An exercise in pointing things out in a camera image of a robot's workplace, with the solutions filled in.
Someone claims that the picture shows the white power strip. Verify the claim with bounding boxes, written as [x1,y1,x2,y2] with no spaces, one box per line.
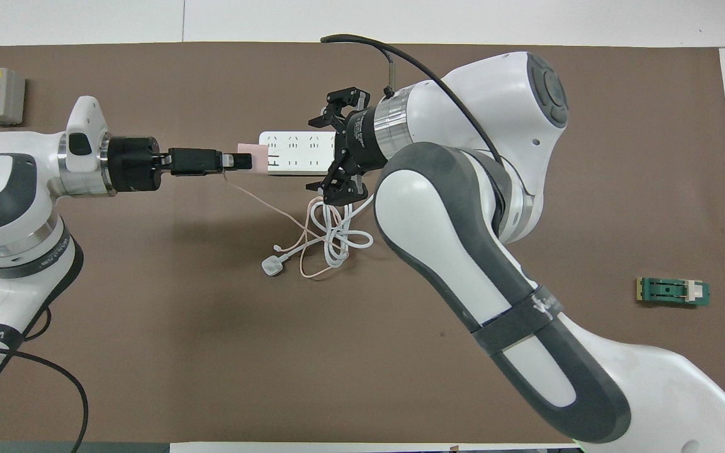
[258,131,338,177]

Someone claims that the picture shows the brown table mat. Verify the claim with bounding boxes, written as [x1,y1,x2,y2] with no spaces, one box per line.
[0,42,725,444]

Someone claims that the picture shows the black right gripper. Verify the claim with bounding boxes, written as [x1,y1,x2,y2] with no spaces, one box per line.
[304,88,377,206]

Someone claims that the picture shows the grey on-off switch box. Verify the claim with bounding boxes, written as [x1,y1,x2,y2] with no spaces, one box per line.
[0,67,26,126]

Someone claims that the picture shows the pink charging cable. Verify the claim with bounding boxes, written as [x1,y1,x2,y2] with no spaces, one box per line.
[223,170,338,279]

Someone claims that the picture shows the white power cord with plug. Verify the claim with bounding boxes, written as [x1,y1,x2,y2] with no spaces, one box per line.
[262,192,376,276]

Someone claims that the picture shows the pink usb charger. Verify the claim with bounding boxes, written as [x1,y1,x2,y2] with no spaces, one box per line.
[237,143,269,174]

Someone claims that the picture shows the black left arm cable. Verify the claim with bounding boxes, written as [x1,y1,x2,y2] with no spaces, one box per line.
[0,302,89,444]

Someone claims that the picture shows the green circuit board fixture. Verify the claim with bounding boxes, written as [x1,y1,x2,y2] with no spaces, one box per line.
[636,277,711,309]

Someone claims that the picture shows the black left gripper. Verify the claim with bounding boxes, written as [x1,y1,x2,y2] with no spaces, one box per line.
[106,136,254,193]

